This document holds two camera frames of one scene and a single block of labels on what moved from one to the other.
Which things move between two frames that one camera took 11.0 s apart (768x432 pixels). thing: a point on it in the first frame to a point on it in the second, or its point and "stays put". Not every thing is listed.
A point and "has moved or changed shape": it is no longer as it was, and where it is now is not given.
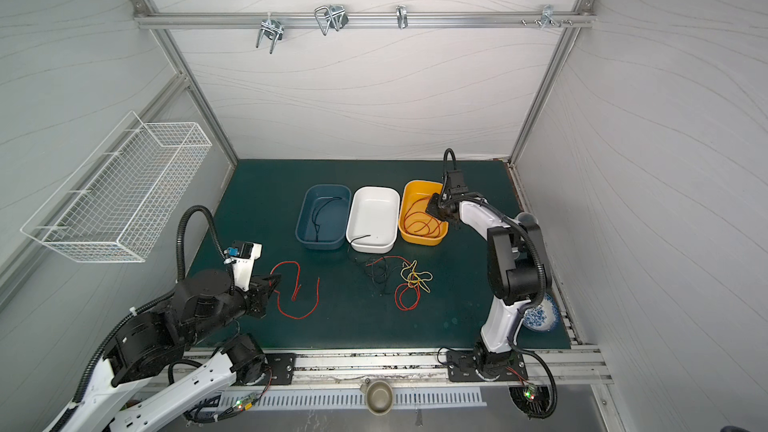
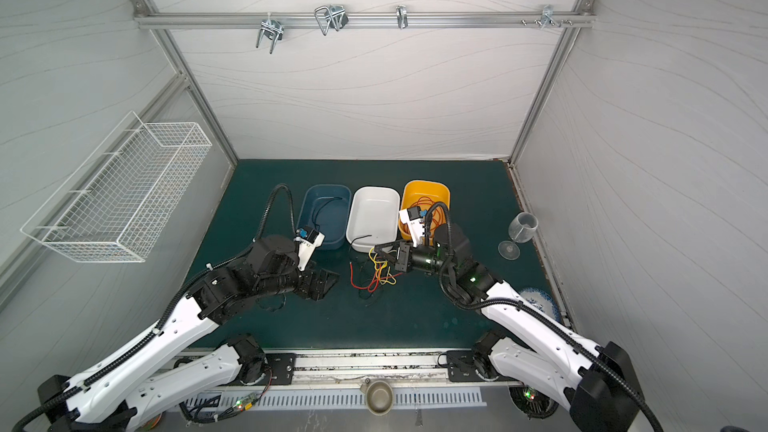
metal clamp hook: x=273 y=29 stays put
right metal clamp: x=549 y=17 stays put
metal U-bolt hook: x=333 y=16 stays put
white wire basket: x=120 y=199 stays put
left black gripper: x=260 y=291 to x=321 y=289
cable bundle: x=386 y=273 has moved or changed shape
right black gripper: x=452 y=193 to x=402 y=258
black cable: x=315 y=211 stays put
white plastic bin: x=374 y=211 stays put
